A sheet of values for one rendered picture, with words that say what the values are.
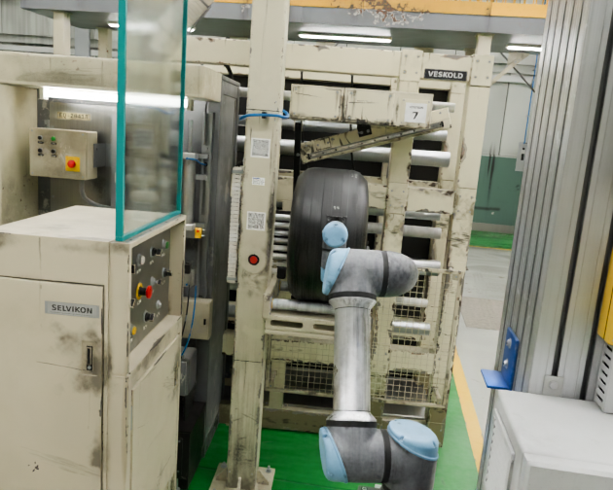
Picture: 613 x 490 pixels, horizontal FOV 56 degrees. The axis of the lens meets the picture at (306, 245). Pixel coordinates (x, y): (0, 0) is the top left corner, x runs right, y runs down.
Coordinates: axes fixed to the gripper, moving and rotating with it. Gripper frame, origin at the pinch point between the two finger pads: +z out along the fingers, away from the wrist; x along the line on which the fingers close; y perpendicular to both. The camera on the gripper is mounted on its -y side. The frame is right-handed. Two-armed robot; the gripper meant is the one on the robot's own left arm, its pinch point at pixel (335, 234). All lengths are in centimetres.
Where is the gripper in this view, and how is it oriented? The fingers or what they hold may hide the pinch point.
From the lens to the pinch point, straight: 211.1
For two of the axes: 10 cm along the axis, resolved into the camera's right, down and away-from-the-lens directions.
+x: -9.9, -0.9, 0.5
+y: 0.8, -9.9, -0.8
